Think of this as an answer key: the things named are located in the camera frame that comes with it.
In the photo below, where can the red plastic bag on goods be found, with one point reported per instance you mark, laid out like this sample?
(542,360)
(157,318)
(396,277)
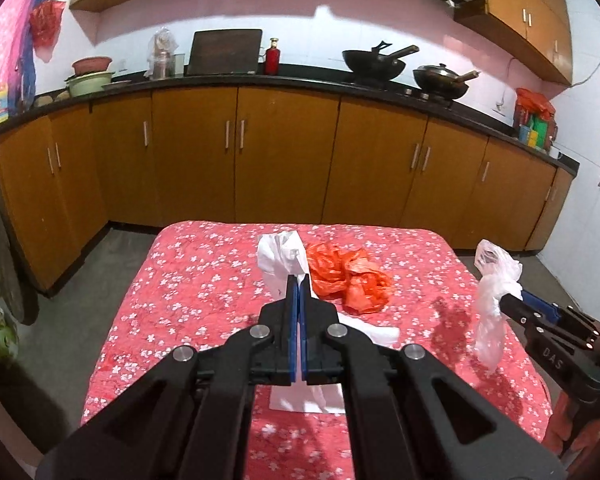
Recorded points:
(532,102)

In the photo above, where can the black open wok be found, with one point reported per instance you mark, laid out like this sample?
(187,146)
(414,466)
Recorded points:
(375,65)

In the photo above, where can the hanging red plastic bag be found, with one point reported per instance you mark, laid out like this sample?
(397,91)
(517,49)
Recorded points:
(47,27)

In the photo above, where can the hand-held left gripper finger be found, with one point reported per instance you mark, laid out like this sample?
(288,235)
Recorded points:
(304,340)
(292,340)

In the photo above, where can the wooden base cabinet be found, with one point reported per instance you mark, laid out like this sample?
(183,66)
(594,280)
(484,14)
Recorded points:
(280,150)

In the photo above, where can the dark cutting board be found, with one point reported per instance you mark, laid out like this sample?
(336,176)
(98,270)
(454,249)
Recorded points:
(225,52)

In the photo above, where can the orange plastic bag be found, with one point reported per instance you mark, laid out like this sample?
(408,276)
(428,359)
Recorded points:
(350,280)

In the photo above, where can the black wok with lid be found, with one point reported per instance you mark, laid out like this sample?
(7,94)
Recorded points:
(440,82)

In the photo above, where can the blue yellow box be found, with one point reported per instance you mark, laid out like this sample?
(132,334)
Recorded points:
(527,135)

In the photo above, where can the pink basin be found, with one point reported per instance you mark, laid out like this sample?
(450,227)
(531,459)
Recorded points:
(92,65)

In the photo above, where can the red floral tablecloth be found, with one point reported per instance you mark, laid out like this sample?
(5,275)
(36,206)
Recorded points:
(190,285)

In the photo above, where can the clear bag with jar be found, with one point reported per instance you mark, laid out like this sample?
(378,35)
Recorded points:
(161,55)

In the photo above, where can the round wooden board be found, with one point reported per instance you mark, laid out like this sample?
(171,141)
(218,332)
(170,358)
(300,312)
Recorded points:
(15,270)

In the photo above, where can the green packet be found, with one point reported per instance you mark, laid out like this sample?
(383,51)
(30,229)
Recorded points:
(541,130)

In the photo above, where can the green basin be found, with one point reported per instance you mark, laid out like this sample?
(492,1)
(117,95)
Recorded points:
(90,84)

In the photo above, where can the pink floral hanging cloth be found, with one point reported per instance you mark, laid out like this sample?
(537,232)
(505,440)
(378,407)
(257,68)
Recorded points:
(10,35)

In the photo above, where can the white plastic bag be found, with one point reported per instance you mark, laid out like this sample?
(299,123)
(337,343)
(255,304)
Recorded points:
(285,255)

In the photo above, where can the translucent plastic bag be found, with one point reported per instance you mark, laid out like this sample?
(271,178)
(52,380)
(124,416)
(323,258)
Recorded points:
(490,310)

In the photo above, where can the red bottle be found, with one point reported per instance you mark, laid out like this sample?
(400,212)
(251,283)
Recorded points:
(272,60)

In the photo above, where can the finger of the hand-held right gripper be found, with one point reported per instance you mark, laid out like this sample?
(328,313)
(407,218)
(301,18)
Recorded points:
(515,305)
(542,305)

